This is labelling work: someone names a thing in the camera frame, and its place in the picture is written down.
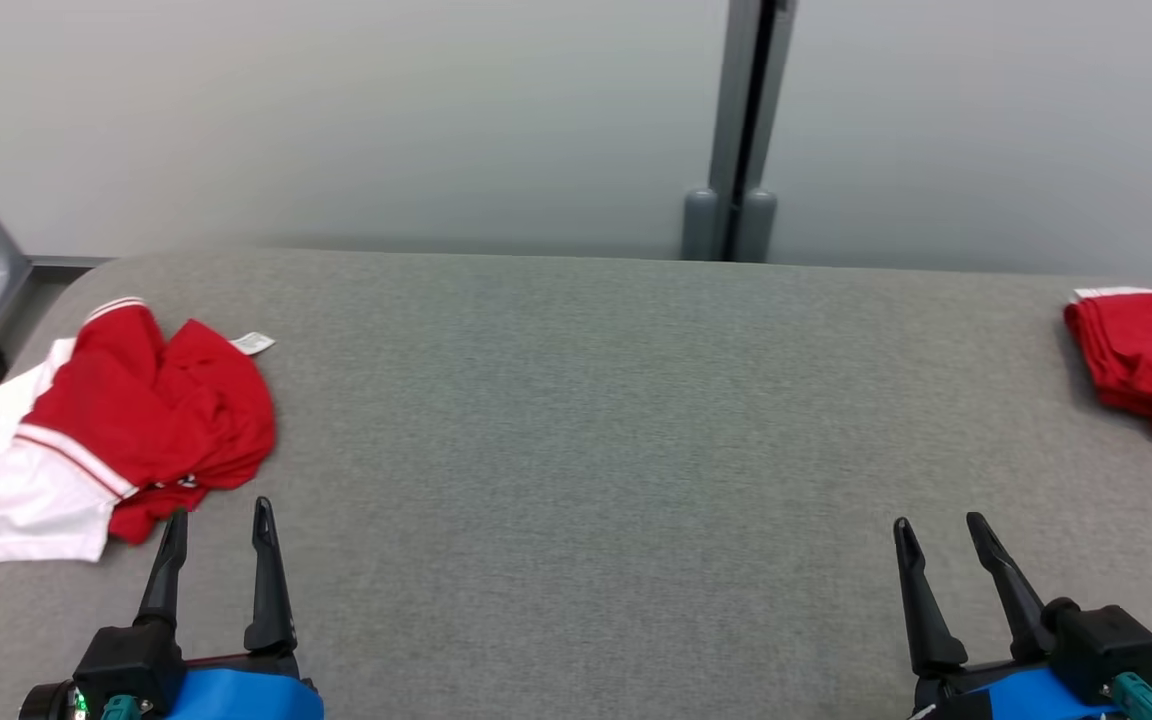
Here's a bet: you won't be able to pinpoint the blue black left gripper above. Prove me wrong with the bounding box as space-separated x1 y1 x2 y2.
17 496 326 720

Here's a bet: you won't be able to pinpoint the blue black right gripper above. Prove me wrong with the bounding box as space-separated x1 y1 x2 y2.
892 511 1152 720

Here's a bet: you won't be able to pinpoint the red white basketball jersey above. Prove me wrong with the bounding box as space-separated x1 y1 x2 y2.
0 296 279 565

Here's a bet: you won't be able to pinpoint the red shorts with white trim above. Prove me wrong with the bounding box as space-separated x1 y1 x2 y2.
1063 287 1152 447

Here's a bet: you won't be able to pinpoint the black right cable, teal plug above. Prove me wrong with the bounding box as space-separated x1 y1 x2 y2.
1109 671 1152 720

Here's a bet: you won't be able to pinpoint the grey wall partition post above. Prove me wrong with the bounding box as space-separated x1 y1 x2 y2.
680 0 798 264

